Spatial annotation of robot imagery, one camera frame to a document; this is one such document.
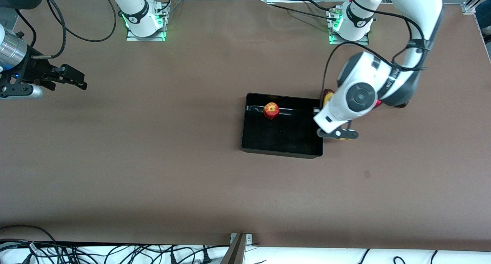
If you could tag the black plastic box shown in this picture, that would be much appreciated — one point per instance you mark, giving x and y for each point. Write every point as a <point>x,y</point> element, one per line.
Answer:
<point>276,137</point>

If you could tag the red pomegranate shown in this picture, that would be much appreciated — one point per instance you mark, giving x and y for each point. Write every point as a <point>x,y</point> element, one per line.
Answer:
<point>378,103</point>

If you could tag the grey metal beam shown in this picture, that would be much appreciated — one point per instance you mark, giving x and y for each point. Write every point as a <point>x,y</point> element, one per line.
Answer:
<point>234,254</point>

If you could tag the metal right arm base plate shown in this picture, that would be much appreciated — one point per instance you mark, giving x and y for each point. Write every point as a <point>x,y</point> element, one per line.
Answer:
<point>132,37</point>

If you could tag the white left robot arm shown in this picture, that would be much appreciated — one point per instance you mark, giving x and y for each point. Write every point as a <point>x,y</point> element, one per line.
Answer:
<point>360,97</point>

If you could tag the metal table edge bracket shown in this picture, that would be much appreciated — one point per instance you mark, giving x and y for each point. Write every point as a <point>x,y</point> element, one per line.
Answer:
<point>249,239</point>

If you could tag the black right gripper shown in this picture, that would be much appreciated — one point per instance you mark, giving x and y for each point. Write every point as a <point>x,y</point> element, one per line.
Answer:
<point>35,70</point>

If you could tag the red yellow mango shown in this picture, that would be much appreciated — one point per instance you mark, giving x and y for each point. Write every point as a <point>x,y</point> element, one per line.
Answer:
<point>326,91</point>

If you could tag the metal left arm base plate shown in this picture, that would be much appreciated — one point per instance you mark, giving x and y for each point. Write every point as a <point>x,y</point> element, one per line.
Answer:
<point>364,42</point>

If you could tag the red apple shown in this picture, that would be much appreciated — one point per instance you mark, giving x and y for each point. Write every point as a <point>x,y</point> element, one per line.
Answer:
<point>271,111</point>

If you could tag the aluminium frame rail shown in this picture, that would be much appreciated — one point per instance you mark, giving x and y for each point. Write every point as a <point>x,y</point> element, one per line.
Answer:
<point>472,5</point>

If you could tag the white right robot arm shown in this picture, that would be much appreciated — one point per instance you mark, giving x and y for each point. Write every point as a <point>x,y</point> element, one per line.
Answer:
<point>134,7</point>

